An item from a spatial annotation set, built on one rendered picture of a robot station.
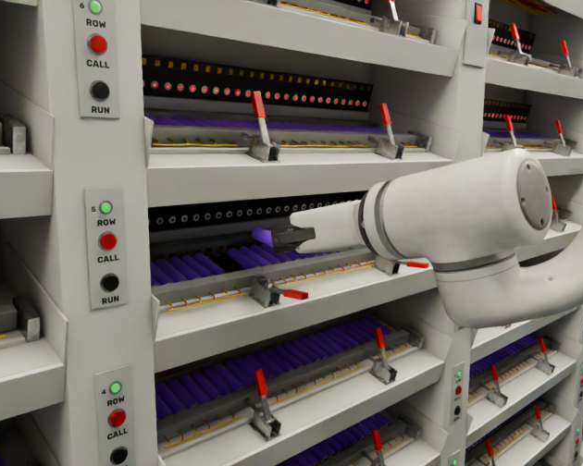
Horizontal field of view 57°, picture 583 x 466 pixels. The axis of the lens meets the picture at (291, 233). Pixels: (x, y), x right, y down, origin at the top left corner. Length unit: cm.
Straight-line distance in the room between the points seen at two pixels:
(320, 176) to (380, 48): 23
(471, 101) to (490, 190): 61
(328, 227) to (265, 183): 15
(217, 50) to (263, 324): 43
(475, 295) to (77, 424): 41
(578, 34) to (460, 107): 73
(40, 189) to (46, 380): 19
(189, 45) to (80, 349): 48
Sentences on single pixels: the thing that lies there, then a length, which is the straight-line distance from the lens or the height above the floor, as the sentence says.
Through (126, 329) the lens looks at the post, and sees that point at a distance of 60.
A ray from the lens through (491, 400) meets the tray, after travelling 139.
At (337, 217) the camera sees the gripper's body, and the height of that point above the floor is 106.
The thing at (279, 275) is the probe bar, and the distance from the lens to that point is 78.
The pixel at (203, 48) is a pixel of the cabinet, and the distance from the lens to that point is 88.
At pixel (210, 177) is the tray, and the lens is 63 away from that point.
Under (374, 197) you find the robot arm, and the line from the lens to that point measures 55.
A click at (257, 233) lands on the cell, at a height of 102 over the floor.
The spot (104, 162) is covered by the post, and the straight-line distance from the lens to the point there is 57.
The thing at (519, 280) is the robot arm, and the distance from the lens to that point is 52.
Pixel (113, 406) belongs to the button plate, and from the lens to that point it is 62.
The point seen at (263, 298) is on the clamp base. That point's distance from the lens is 72.
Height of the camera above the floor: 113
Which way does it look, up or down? 9 degrees down
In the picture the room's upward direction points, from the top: straight up
